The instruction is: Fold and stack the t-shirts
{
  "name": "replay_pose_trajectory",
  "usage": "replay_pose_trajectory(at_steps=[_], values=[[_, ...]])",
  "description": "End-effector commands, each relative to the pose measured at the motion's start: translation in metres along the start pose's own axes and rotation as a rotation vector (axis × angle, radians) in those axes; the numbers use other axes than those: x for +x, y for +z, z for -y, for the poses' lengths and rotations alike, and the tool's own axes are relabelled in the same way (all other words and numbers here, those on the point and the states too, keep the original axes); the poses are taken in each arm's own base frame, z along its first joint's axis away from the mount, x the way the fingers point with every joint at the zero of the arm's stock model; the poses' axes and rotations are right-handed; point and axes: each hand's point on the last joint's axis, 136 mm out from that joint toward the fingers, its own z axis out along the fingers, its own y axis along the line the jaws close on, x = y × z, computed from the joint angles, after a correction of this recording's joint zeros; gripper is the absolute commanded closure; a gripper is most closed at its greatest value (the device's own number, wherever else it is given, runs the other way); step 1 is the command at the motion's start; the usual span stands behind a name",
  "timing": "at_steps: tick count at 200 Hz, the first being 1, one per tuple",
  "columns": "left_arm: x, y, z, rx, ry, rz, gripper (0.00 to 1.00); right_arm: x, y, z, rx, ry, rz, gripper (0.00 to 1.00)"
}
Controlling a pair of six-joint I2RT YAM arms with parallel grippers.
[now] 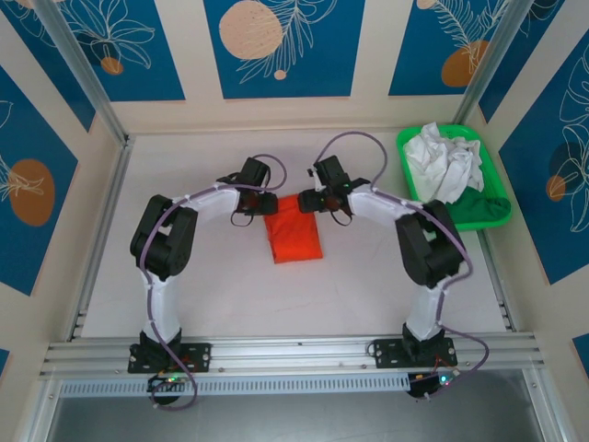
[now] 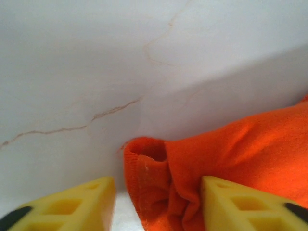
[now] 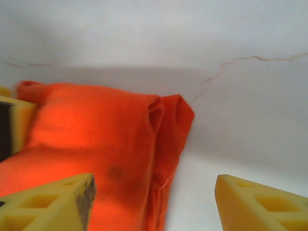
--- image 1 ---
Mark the white t-shirt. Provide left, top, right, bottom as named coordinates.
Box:
left=403, top=122, right=486, bottom=204

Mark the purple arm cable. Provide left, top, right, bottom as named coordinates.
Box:
left=317, top=130, right=491, bottom=402
left=142, top=153, right=289, bottom=411

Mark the green t-shirt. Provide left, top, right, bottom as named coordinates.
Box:
left=444, top=185, right=513, bottom=227

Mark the green plastic tray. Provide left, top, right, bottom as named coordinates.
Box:
left=395, top=122, right=513, bottom=232

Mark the aluminium frame post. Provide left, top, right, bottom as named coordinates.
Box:
left=452, top=0, right=537, bottom=135
left=34, top=0, right=133, bottom=146

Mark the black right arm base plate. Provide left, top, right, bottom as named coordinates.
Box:
left=369, top=337, right=459, bottom=370

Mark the aluminium side rail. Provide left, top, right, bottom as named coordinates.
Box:
left=64, top=137, right=135, bottom=343
left=478, top=228, right=517, bottom=333

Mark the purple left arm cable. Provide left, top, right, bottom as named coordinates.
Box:
left=142, top=153, right=289, bottom=411

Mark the circuit board with green light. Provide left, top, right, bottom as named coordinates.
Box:
left=146, top=373, right=195, bottom=393
left=409, top=371, right=462, bottom=400

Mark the orange t-shirt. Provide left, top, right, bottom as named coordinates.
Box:
left=262, top=193, right=325, bottom=265

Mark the blue floral wall panel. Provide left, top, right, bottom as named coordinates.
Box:
left=498, top=31, right=589, bottom=287
left=0, top=64, right=80, bottom=297
left=0, top=0, right=97, bottom=134
left=478, top=0, right=589, bottom=125
left=203, top=0, right=367, bottom=100
left=387, top=0, right=513, bottom=99
left=59, top=0, right=187, bottom=103

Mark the long aluminium mounting rail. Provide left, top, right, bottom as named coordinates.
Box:
left=39, top=332, right=547, bottom=377

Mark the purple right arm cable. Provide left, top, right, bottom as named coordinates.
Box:
left=317, top=130, right=491, bottom=402

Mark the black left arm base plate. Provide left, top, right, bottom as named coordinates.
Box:
left=127, top=342, right=214, bottom=375

